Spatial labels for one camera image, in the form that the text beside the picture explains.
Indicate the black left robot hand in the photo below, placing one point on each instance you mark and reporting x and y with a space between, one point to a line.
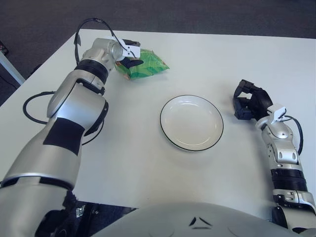
130 63

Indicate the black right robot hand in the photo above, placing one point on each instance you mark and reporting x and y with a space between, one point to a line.
259 101

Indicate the green snack bag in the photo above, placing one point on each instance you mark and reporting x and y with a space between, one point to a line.
148 65

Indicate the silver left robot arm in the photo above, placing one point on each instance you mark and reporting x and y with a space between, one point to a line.
74 98

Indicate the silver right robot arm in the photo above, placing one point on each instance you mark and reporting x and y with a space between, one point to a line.
281 133

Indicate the white plate with black rim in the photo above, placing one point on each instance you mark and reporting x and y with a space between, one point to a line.
192 123

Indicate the grey robot torso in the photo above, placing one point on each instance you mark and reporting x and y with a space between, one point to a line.
172 219

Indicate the white desk frame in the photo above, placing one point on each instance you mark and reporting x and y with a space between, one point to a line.
11 67

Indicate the metal table bracket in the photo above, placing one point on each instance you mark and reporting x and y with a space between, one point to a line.
79 212

